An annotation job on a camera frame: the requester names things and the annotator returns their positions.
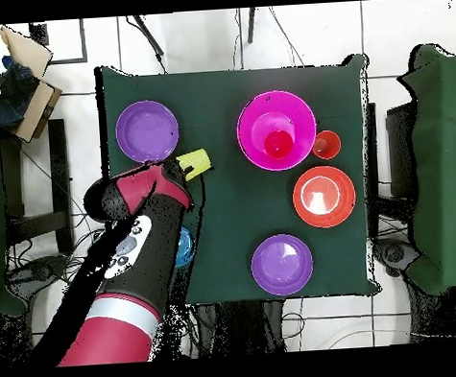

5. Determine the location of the dark green tablecloth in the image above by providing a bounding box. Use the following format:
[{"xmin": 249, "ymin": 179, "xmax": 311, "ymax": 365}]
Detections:
[{"xmin": 94, "ymin": 49, "xmax": 381, "ymax": 311}]

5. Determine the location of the orange cup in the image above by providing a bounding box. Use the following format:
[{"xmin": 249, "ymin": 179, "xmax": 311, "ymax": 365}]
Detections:
[{"xmin": 309, "ymin": 129, "xmax": 344, "ymax": 161}]

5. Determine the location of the tangle of black cables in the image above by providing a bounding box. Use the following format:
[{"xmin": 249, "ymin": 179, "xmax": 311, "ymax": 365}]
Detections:
[{"xmin": 1, "ymin": 187, "xmax": 308, "ymax": 370}]

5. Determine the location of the large pink bowl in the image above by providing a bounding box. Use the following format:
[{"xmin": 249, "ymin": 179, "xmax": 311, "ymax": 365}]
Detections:
[{"xmin": 233, "ymin": 87, "xmax": 320, "ymax": 175}]

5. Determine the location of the purple bowl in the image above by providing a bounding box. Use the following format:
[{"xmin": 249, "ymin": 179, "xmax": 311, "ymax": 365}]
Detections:
[
  {"xmin": 249, "ymin": 231, "xmax": 317, "ymax": 298},
  {"xmin": 113, "ymin": 98, "xmax": 182, "ymax": 165}
]

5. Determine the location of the large orange bowl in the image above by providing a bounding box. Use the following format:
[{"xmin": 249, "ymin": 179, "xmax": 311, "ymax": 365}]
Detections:
[{"xmin": 290, "ymin": 163, "xmax": 359, "ymax": 230}]

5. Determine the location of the blue bowl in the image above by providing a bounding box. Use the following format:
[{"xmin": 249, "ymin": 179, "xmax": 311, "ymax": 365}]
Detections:
[{"xmin": 172, "ymin": 226, "xmax": 196, "ymax": 269}]

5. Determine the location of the dark blue cloth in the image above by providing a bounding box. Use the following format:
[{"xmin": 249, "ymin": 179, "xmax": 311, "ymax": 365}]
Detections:
[{"xmin": 0, "ymin": 53, "xmax": 42, "ymax": 130}]

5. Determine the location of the red cup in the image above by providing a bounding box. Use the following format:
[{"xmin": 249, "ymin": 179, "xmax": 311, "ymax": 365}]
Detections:
[{"xmin": 262, "ymin": 128, "xmax": 297, "ymax": 161}]

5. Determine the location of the black pedestal leg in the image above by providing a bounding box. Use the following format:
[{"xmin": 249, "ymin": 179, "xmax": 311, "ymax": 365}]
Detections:
[
  {"xmin": 5, "ymin": 254, "xmax": 72, "ymax": 295},
  {"xmin": 372, "ymin": 236, "xmax": 420, "ymax": 278}
]

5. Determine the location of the black bench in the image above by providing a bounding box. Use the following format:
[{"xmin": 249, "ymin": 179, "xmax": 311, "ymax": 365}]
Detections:
[{"xmin": 0, "ymin": 118, "xmax": 76, "ymax": 261}]

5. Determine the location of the dark floor frame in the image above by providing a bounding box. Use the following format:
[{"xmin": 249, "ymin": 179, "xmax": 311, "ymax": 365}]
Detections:
[{"xmin": 28, "ymin": 17, "xmax": 88, "ymax": 67}]

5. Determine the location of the cardboard box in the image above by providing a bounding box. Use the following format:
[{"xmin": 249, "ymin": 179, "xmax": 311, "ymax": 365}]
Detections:
[{"xmin": 0, "ymin": 22, "xmax": 66, "ymax": 145}]

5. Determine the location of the black side stand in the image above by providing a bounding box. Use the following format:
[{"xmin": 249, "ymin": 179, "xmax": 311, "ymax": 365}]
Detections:
[{"xmin": 383, "ymin": 102, "xmax": 420, "ymax": 199}]

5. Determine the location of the black tripod leg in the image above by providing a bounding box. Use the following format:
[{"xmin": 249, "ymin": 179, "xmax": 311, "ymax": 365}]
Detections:
[
  {"xmin": 245, "ymin": 7, "xmax": 258, "ymax": 44},
  {"xmin": 126, "ymin": 12, "xmax": 168, "ymax": 76}
]

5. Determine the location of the yellow cup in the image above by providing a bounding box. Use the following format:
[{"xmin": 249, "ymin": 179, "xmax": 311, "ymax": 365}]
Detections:
[{"xmin": 175, "ymin": 148, "xmax": 214, "ymax": 182}]

